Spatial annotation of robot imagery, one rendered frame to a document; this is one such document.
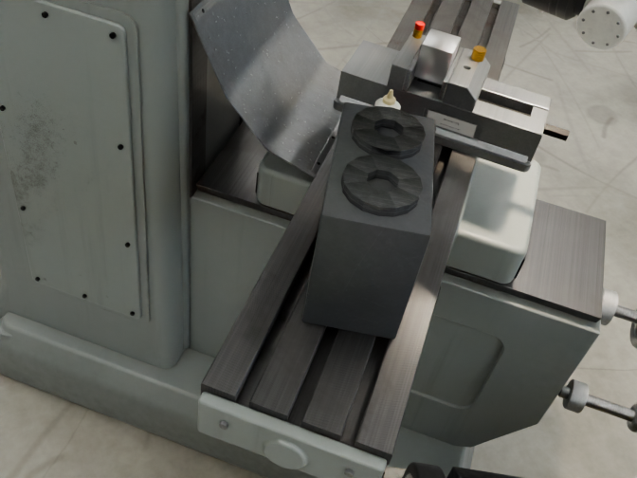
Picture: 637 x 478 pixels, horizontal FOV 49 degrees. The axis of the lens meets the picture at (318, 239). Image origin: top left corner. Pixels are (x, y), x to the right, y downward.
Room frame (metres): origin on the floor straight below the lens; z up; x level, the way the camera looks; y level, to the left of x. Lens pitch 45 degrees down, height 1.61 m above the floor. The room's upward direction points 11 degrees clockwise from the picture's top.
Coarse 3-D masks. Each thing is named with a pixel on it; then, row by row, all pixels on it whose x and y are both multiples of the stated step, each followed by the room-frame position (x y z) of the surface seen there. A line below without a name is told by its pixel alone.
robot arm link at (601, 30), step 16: (560, 0) 0.92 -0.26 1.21; (576, 0) 0.92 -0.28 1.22; (592, 0) 0.90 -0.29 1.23; (608, 0) 0.88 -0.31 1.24; (624, 0) 0.89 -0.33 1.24; (560, 16) 0.93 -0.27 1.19; (592, 16) 0.88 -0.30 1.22; (608, 16) 0.87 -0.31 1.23; (624, 16) 0.87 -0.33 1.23; (592, 32) 0.88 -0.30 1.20; (608, 32) 0.87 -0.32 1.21; (624, 32) 0.86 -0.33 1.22; (608, 48) 0.87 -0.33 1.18
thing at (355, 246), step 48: (336, 144) 0.67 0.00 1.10; (384, 144) 0.66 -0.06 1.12; (432, 144) 0.70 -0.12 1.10; (336, 192) 0.58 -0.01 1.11; (384, 192) 0.58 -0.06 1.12; (432, 192) 0.62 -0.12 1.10; (336, 240) 0.54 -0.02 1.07; (384, 240) 0.54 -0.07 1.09; (336, 288) 0.54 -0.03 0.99; (384, 288) 0.54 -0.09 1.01; (384, 336) 0.54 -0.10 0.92
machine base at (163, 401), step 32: (0, 320) 0.96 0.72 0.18; (0, 352) 0.91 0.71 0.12; (32, 352) 0.90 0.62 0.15; (64, 352) 0.90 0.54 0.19; (96, 352) 0.91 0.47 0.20; (192, 352) 0.96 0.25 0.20; (32, 384) 0.89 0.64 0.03; (64, 384) 0.87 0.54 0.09; (96, 384) 0.86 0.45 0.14; (128, 384) 0.86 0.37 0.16; (160, 384) 0.86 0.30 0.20; (192, 384) 0.87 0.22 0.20; (128, 416) 0.84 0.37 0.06; (160, 416) 0.82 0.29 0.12; (192, 416) 0.82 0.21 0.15; (192, 448) 0.80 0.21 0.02; (224, 448) 0.79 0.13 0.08; (416, 448) 0.81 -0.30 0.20; (448, 448) 0.83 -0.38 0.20
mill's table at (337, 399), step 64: (448, 0) 1.51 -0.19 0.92; (320, 192) 0.79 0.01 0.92; (448, 192) 0.85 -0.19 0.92; (448, 256) 0.71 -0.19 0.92; (256, 320) 0.53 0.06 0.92; (256, 384) 0.46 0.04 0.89; (320, 384) 0.46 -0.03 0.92; (384, 384) 0.47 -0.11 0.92; (256, 448) 0.40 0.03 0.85; (320, 448) 0.38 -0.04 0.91; (384, 448) 0.39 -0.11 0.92
